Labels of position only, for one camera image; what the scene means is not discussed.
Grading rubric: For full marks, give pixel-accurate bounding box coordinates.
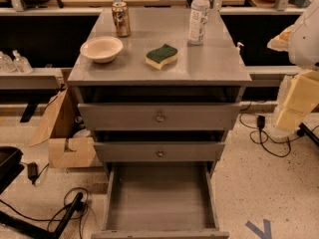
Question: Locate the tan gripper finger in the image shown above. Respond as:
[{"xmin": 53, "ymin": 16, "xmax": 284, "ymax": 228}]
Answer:
[
  {"xmin": 267, "ymin": 25, "xmax": 293, "ymax": 52},
  {"xmin": 275, "ymin": 70, "xmax": 319, "ymax": 131}
]

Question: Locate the orange soda can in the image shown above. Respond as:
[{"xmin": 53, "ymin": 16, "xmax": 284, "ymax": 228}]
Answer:
[{"xmin": 112, "ymin": 1, "xmax": 131, "ymax": 37}]

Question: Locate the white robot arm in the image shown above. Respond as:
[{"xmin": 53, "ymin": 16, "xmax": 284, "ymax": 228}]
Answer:
[{"xmin": 267, "ymin": 0, "xmax": 319, "ymax": 131}]

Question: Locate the grey top drawer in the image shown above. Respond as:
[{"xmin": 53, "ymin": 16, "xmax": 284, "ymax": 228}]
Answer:
[{"xmin": 78, "ymin": 104, "xmax": 239, "ymax": 130}]

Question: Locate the grey drawer cabinet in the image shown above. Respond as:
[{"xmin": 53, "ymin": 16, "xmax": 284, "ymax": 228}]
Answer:
[{"xmin": 68, "ymin": 8, "xmax": 251, "ymax": 167}]

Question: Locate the grey open bottom drawer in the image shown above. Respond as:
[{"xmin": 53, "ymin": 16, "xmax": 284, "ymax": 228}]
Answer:
[{"xmin": 92, "ymin": 162, "xmax": 229, "ymax": 239}]

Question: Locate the grey middle drawer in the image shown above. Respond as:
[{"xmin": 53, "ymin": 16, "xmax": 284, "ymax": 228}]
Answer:
[{"xmin": 94, "ymin": 141, "xmax": 225, "ymax": 162}]

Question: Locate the black stand leg right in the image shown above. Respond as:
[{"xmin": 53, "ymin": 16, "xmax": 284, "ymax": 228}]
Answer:
[{"xmin": 297, "ymin": 123, "xmax": 319, "ymax": 146}]

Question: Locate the small white pump bottle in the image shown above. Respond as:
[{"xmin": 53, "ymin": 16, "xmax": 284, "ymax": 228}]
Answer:
[{"xmin": 236, "ymin": 42, "xmax": 244, "ymax": 54}]

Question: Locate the black power adapter right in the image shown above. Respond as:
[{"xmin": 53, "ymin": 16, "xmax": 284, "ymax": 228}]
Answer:
[{"xmin": 256, "ymin": 116, "xmax": 265, "ymax": 129}]

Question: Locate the black power adapter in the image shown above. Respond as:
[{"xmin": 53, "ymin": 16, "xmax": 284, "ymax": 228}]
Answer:
[
  {"xmin": 27, "ymin": 162, "xmax": 38, "ymax": 183},
  {"xmin": 256, "ymin": 116, "xmax": 265, "ymax": 129}
]

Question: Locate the clear plastic water bottle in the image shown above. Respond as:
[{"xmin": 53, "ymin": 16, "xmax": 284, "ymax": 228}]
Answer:
[{"xmin": 187, "ymin": 0, "xmax": 210, "ymax": 45}]

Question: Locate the green yellow sponge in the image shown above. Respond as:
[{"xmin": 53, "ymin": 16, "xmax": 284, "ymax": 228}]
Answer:
[{"xmin": 146, "ymin": 44, "xmax": 177, "ymax": 70}]

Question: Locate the blue tape floor mark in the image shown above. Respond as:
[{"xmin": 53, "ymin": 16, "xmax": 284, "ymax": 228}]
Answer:
[{"xmin": 245, "ymin": 219, "xmax": 272, "ymax": 239}]

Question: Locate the white ceramic bowl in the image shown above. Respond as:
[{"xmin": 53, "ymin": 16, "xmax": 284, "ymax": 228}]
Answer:
[{"xmin": 80, "ymin": 36, "xmax": 123, "ymax": 64}]

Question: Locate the open cardboard box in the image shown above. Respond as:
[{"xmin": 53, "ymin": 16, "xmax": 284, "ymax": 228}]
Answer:
[{"xmin": 28, "ymin": 68, "xmax": 103, "ymax": 169}]

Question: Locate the clear sanitizer bottle right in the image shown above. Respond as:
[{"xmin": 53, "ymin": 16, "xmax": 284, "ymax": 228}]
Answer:
[{"xmin": 13, "ymin": 50, "xmax": 33, "ymax": 74}]

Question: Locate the clear sanitizer bottle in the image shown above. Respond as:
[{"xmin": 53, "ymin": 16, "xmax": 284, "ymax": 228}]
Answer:
[
  {"xmin": 0, "ymin": 52, "xmax": 16, "ymax": 73},
  {"xmin": 13, "ymin": 50, "xmax": 33, "ymax": 74}
]

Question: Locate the clear sanitizer bottle left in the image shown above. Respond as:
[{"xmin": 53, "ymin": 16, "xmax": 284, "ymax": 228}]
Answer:
[{"xmin": 0, "ymin": 52, "xmax": 16, "ymax": 73}]

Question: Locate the black power adapter left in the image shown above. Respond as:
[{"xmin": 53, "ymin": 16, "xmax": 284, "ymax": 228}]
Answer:
[{"xmin": 27, "ymin": 162, "xmax": 38, "ymax": 183}]

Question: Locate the black chair base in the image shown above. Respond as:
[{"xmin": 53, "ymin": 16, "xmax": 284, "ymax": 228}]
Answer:
[{"xmin": 0, "ymin": 146, "xmax": 84, "ymax": 239}]

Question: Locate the black cable right floor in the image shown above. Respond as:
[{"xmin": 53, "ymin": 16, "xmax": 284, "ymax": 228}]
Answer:
[{"xmin": 238, "ymin": 102, "xmax": 319, "ymax": 158}]

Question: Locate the black cable floor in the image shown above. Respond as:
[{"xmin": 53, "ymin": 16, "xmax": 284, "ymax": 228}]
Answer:
[
  {"xmin": 0, "ymin": 186, "xmax": 92, "ymax": 239},
  {"xmin": 238, "ymin": 102, "xmax": 319, "ymax": 158}
]

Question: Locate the black cable left floor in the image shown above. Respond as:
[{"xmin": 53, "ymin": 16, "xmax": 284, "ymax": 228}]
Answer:
[{"xmin": 0, "ymin": 186, "xmax": 92, "ymax": 239}]

